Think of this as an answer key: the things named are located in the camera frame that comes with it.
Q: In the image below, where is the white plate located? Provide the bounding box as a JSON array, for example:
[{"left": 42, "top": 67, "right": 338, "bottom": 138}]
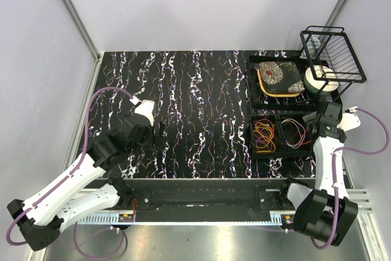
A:
[{"left": 304, "top": 65, "right": 339, "bottom": 95}]

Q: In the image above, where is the black bin middle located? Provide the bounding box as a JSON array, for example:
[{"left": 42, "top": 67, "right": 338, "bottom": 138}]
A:
[{"left": 278, "top": 112, "right": 313, "bottom": 158}]

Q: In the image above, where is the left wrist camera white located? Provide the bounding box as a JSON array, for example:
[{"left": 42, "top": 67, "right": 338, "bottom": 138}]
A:
[{"left": 130, "top": 96, "right": 155, "bottom": 125}]

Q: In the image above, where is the yellow cable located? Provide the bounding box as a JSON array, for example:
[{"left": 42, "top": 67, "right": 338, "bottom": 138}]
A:
[{"left": 254, "top": 119, "right": 279, "bottom": 154}]

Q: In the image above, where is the black bin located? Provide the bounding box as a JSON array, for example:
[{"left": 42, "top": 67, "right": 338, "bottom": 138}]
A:
[
  {"left": 278, "top": 112, "right": 313, "bottom": 158},
  {"left": 249, "top": 114, "right": 283, "bottom": 159}
]

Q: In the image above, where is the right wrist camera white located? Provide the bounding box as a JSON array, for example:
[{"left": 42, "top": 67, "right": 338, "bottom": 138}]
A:
[{"left": 337, "top": 106, "right": 361, "bottom": 132}]

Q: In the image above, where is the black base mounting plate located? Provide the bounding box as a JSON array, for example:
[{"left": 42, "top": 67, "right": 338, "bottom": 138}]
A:
[{"left": 91, "top": 177, "right": 324, "bottom": 211}]

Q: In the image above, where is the aluminium rail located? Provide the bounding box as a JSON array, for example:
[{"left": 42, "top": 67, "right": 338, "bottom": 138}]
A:
[{"left": 76, "top": 189, "right": 373, "bottom": 227}]

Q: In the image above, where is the white cup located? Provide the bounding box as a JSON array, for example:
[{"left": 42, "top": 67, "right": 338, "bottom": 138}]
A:
[{"left": 307, "top": 36, "right": 321, "bottom": 59}]

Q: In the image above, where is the black wire dish rack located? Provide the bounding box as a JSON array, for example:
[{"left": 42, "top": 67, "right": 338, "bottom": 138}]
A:
[{"left": 300, "top": 25, "right": 367, "bottom": 104}]

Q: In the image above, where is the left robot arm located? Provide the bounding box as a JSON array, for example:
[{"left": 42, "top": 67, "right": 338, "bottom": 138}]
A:
[{"left": 7, "top": 114, "right": 166, "bottom": 251}]

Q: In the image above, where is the black tray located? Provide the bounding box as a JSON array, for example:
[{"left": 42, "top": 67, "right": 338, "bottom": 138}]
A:
[{"left": 246, "top": 55, "right": 323, "bottom": 111}]

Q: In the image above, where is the left aluminium frame post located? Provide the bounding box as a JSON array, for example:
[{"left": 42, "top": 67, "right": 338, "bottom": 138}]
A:
[{"left": 42, "top": 0, "right": 103, "bottom": 63}]

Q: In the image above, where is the black bin left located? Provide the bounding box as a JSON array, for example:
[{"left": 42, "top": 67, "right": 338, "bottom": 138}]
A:
[{"left": 249, "top": 114, "right": 283, "bottom": 159}]

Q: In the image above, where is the floral black cushion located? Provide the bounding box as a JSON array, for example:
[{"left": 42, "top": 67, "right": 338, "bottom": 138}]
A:
[{"left": 256, "top": 61, "right": 305, "bottom": 98}]

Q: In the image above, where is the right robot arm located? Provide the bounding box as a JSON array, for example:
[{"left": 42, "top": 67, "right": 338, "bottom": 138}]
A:
[{"left": 277, "top": 102, "right": 359, "bottom": 249}]

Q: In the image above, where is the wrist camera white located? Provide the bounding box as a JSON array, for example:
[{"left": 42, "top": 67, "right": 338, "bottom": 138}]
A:
[
  {"left": 337, "top": 106, "right": 361, "bottom": 132},
  {"left": 130, "top": 96, "right": 155, "bottom": 125}
]

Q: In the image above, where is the white cable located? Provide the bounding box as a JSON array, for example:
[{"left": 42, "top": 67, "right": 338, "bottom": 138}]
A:
[{"left": 280, "top": 117, "right": 307, "bottom": 148}]

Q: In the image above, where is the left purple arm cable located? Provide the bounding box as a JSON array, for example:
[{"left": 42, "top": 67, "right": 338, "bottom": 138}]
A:
[{"left": 5, "top": 87, "right": 140, "bottom": 258}]

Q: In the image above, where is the black marble pattern mat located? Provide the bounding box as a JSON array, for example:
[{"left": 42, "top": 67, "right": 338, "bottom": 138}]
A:
[{"left": 89, "top": 50, "right": 316, "bottom": 179}]

